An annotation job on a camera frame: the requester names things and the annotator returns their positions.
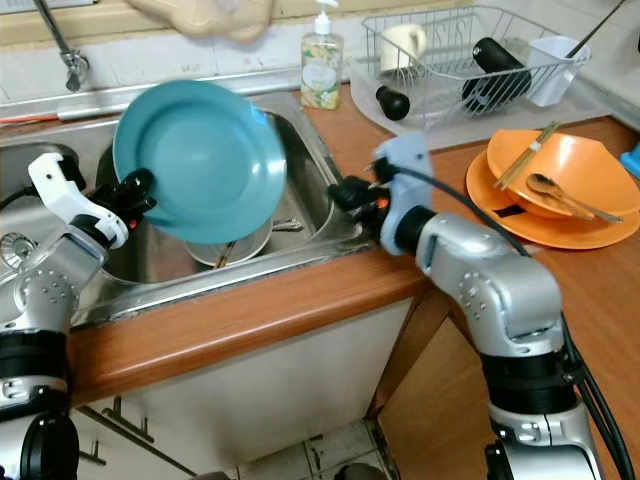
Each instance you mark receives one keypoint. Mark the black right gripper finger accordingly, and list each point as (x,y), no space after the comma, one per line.
(352,207)
(347,188)

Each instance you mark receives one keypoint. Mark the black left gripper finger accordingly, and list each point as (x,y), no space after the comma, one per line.
(152,206)
(140,181)

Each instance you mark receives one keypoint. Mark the teal plate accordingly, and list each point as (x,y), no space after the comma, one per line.
(205,160)

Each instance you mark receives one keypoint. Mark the white bowl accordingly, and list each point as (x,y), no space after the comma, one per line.
(255,245)

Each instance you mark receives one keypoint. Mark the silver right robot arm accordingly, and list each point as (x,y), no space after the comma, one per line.
(500,290)

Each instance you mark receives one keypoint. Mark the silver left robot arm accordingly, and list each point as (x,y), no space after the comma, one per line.
(60,285)

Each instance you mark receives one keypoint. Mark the wooden top kitchen counter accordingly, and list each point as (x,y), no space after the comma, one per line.
(260,320)

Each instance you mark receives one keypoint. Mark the stainless steel double sink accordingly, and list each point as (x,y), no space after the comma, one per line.
(320,180)

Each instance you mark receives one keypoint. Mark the small black round object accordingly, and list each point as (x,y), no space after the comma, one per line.
(393,103)

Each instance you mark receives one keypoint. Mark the translucent grey drain tray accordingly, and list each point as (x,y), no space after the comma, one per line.
(440,122)

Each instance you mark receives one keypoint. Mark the clear soap pump bottle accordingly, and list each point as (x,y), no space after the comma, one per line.
(322,70)

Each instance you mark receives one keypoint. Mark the metal sink strainer basket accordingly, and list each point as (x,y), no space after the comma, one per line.
(10,250)

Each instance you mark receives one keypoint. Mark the metal faucet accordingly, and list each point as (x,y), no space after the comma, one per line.
(75,65)

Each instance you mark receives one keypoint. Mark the cream mug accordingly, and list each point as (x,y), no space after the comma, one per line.
(402,45)

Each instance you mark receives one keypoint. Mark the wooden chopstick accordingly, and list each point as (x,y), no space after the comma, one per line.
(530,160)
(525,158)

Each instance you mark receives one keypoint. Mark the wooden spoon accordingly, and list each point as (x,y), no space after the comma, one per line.
(540,183)

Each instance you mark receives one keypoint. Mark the orange flat plate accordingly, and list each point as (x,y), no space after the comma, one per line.
(550,235)

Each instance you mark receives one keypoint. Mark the beige hanging cloth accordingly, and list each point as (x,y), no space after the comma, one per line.
(205,18)

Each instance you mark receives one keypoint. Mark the black tumbler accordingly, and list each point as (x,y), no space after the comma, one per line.
(497,72)

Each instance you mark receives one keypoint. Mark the white ventilation grille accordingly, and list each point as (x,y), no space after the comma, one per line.
(28,5)

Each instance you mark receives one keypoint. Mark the orange deep plate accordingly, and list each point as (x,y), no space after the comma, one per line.
(585,160)

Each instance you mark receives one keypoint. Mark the white utensil cup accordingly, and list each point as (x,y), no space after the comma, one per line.
(557,72)

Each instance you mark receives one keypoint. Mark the blue plastic object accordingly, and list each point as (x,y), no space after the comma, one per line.
(632,160)

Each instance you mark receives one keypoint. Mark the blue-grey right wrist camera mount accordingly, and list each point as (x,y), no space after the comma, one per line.
(400,160)

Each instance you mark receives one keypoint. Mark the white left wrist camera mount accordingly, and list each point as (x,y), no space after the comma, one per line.
(65,195)

